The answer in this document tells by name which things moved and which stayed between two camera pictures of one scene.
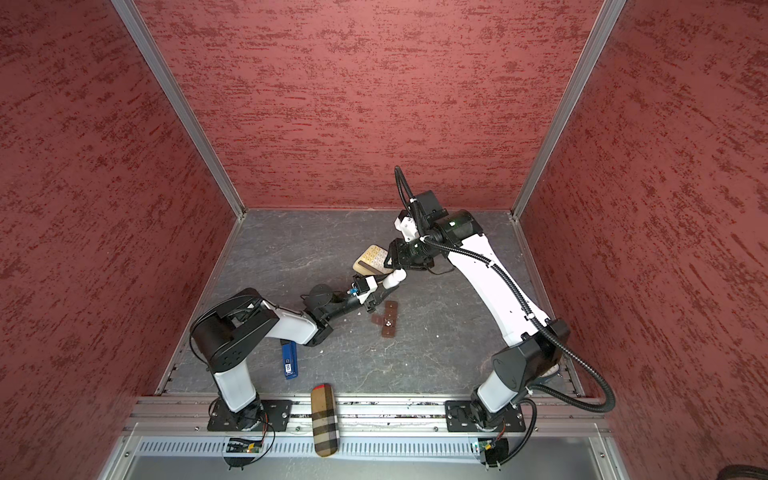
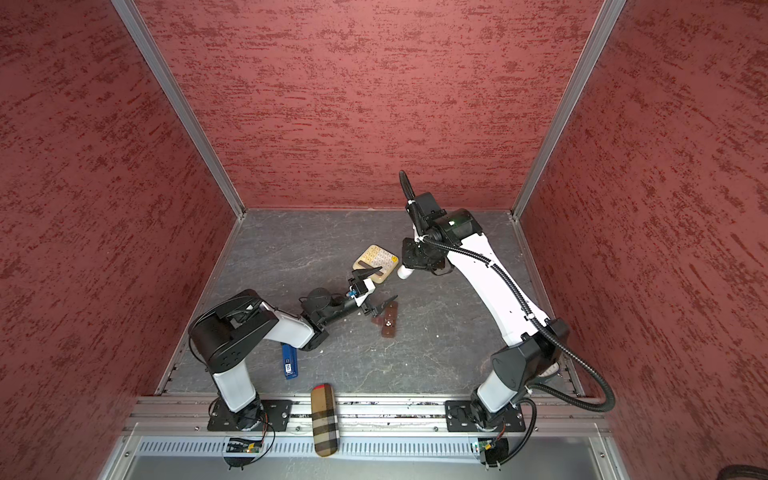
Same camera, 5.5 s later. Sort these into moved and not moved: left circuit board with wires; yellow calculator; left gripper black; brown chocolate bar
Moved: left gripper black
Not moved: left circuit board with wires; brown chocolate bar; yellow calculator
